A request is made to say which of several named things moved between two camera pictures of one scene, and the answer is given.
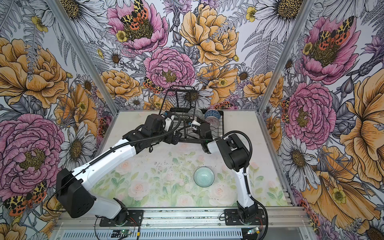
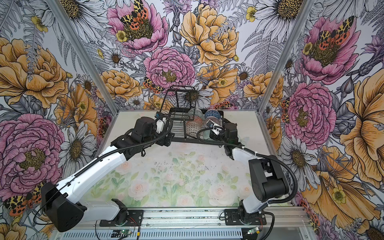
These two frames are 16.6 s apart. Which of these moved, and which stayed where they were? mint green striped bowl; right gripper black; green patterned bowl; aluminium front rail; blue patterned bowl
Moved: right gripper black; mint green striped bowl
Stayed: aluminium front rail; blue patterned bowl; green patterned bowl
